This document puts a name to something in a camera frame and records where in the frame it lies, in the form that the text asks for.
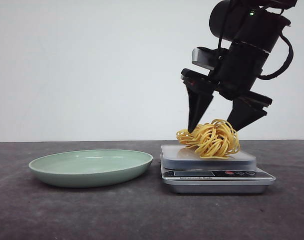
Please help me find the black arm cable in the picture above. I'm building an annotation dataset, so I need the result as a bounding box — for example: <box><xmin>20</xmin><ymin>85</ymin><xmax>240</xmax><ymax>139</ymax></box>
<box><xmin>259</xmin><ymin>32</ymin><xmax>294</xmax><ymax>81</ymax></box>

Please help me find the yellow vermicelli bundle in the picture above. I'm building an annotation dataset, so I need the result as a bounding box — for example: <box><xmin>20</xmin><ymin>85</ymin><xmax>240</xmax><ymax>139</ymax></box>
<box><xmin>176</xmin><ymin>119</ymin><xmax>241</xmax><ymax>159</ymax></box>

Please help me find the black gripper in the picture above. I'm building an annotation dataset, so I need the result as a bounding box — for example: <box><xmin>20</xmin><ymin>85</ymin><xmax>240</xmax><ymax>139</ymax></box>
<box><xmin>181</xmin><ymin>43</ymin><xmax>272</xmax><ymax>133</ymax></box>

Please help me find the light green plate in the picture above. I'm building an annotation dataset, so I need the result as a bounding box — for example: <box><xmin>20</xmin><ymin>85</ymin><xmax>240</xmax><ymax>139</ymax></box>
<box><xmin>28</xmin><ymin>149</ymin><xmax>153</xmax><ymax>188</ymax></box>

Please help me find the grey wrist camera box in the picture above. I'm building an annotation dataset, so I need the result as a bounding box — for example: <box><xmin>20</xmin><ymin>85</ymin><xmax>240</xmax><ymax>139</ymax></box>
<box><xmin>192</xmin><ymin>46</ymin><xmax>229</xmax><ymax>71</ymax></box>

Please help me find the silver digital kitchen scale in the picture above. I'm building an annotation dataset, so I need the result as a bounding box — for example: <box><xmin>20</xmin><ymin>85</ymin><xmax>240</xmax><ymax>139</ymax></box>
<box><xmin>160</xmin><ymin>144</ymin><xmax>276</xmax><ymax>194</ymax></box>

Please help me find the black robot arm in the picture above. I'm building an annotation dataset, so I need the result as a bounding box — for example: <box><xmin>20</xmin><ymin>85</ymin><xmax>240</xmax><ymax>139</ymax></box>
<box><xmin>181</xmin><ymin>0</ymin><xmax>296</xmax><ymax>132</ymax></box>

